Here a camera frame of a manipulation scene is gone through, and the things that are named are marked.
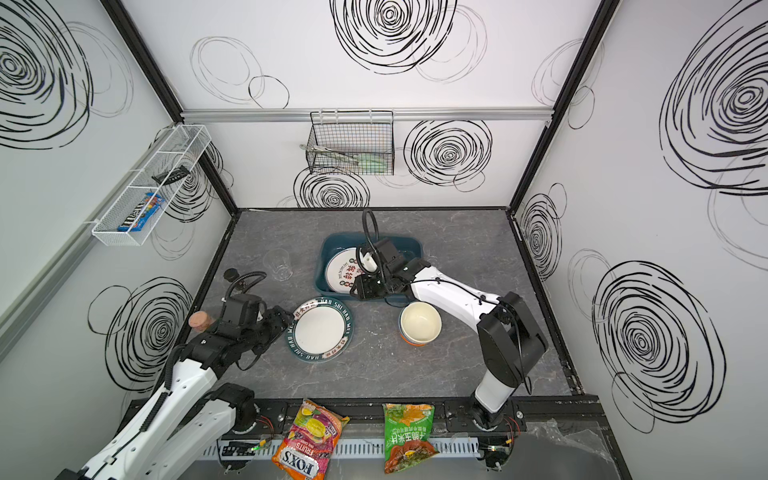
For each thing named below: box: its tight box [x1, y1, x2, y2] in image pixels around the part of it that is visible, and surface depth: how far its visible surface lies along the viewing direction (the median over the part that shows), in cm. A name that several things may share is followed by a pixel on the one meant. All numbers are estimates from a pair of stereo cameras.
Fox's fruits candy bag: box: [272, 399, 351, 480], surface depth 69 cm
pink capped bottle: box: [188, 311, 216, 333], surface depth 81 cm
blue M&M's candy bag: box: [117, 193, 166, 232], surface depth 72 cm
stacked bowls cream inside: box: [398, 301, 443, 347], surface depth 84 cm
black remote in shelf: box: [151, 165, 190, 185], surface depth 82 cm
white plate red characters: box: [325, 247, 364, 293], surface depth 103 cm
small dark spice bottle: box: [223, 268, 240, 281], surface depth 91 cm
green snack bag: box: [382, 403, 439, 474], surface depth 69 cm
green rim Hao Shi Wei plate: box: [286, 297, 355, 364], surface depth 88 cm
